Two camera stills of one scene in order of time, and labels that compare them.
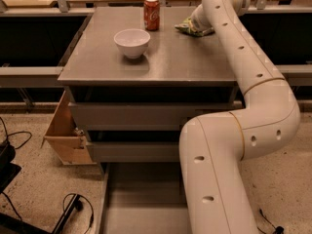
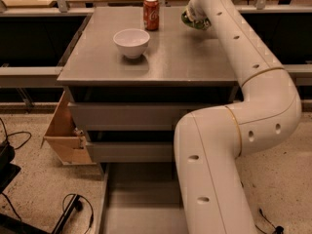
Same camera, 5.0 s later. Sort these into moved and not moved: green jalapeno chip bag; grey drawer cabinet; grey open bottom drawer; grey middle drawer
Moved: green jalapeno chip bag
Not moved: grey middle drawer; grey open bottom drawer; grey drawer cabinet
